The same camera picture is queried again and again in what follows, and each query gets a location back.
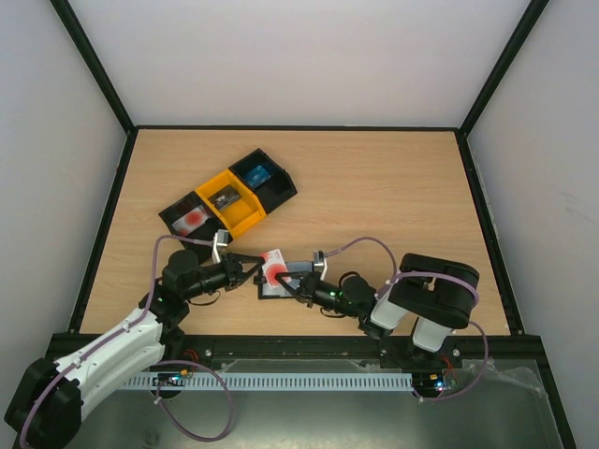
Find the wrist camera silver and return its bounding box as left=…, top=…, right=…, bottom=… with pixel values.
left=212, top=229, right=230, bottom=264
left=313, top=251, right=328, bottom=281

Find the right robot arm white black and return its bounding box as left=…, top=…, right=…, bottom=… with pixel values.
left=275, top=253, right=480, bottom=367

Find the black cage frame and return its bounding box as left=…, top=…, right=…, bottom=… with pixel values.
left=11, top=0, right=577, bottom=449

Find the blue card in bin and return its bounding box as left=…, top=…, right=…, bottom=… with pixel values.
left=243, top=165, right=271, bottom=189

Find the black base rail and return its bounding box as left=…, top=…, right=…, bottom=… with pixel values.
left=46, top=331, right=544, bottom=370

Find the grey slotted cable duct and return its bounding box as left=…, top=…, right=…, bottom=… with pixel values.
left=120, top=372, right=413, bottom=392

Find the black bin right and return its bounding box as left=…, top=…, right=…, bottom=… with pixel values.
left=229, top=149, right=298, bottom=214

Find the red white card in bin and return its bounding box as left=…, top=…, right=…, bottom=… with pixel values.
left=172, top=206, right=210, bottom=237

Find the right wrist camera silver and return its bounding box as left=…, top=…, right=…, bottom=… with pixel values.
left=313, top=251, right=328, bottom=281

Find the black bin left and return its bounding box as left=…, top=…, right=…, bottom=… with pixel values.
left=158, top=191, right=226, bottom=263

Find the black card in bin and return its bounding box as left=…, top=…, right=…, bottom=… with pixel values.
left=209, top=184, right=241, bottom=210

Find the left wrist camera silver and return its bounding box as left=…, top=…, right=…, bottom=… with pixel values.
left=212, top=229, right=230, bottom=264

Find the yellow bin middle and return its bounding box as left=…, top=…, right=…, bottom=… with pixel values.
left=195, top=169, right=267, bottom=239

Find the black bin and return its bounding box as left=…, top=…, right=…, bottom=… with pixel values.
left=229, top=149, right=298, bottom=214
left=158, top=191, right=226, bottom=263

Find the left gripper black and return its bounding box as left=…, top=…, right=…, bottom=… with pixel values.
left=183, top=252, right=264, bottom=300

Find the black leather card holder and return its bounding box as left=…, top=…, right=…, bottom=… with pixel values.
left=254, top=261, right=314, bottom=300

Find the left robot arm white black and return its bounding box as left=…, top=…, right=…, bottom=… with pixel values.
left=5, top=250, right=264, bottom=448

